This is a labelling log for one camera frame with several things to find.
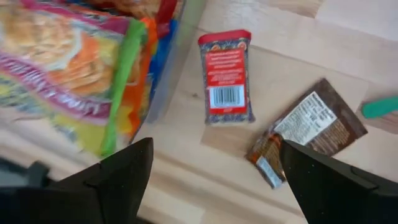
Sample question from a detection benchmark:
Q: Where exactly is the clear plastic bin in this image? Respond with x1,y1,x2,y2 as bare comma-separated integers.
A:
0,0,208,156

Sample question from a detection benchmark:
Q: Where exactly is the blue soy sauce ramen packet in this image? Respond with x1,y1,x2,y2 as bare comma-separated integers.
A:
149,18,180,100

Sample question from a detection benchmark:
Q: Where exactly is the gold spoon green handle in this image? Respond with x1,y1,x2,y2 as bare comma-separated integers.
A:
360,95,398,119

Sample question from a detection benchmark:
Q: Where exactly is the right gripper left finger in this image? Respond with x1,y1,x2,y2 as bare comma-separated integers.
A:
85,138,154,224

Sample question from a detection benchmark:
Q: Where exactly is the roast beef ramen packet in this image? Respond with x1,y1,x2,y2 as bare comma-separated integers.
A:
0,0,131,125

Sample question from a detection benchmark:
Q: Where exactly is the brown spice pouch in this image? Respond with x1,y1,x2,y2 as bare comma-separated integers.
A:
244,77,369,190

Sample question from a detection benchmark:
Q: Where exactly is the orange chicken ramen packet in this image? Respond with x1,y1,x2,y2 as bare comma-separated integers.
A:
124,17,156,138

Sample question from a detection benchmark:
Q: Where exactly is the red smoked paprika tin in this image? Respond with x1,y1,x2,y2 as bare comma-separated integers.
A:
197,29,256,126

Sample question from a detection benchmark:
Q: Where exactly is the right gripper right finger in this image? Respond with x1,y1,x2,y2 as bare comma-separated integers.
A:
281,139,377,224

